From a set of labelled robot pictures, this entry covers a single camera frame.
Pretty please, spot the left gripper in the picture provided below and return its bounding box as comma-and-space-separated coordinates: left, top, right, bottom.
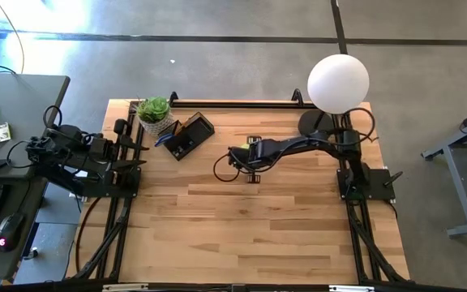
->
89, 119, 150, 172

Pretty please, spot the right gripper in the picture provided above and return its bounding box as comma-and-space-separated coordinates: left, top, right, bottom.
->
228, 135, 268, 184

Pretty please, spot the black mesh desk organizer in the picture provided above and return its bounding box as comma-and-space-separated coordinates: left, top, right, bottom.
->
156, 112, 216, 162

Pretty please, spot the grey office desk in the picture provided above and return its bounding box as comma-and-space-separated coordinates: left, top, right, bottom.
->
0, 71, 71, 281

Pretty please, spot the potted green succulent plant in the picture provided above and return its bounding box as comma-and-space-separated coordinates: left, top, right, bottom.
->
135, 96, 176, 137

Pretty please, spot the white globe lamp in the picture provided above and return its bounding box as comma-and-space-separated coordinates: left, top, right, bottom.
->
297, 54, 371, 138

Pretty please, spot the black computer mouse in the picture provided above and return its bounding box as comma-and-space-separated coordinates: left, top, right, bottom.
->
0, 211, 26, 252

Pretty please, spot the black aluminium table frame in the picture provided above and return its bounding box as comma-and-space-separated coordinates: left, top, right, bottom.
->
66, 88, 411, 285

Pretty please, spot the white metal bracket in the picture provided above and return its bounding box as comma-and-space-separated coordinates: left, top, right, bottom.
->
102, 283, 149, 292
329, 285, 375, 292

